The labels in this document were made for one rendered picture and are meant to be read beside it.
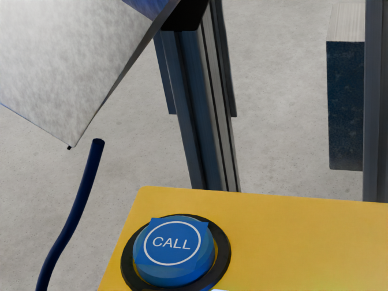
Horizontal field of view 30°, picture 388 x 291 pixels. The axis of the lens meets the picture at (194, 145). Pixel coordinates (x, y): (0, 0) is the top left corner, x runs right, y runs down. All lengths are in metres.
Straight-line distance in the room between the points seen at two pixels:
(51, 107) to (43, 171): 1.45
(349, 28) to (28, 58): 0.43
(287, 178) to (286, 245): 1.58
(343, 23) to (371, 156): 0.17
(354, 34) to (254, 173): 1.08
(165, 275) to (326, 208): 0.09
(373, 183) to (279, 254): 0.59
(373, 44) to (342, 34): 0.13
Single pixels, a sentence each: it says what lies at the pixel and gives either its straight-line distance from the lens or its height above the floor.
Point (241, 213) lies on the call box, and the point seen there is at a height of 1.07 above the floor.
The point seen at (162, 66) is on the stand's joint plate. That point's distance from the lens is 0.99.
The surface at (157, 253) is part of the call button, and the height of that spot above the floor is 1.08.
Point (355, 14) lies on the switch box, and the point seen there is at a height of 0.84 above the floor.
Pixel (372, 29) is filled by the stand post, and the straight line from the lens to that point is 0.79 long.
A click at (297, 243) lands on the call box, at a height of 1.07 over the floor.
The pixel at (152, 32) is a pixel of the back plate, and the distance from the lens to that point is 0.74.
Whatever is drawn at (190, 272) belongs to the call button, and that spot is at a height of 1.08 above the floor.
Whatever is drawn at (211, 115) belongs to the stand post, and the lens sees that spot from 0.90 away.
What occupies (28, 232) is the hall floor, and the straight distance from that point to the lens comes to 1.96.
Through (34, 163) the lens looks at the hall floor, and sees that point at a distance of 2.17.
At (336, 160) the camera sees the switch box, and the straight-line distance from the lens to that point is 1.04.
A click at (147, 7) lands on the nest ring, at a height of 1.01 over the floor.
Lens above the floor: 1.35
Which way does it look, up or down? 41 degrees down
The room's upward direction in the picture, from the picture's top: 11 degrees counter-clockwise
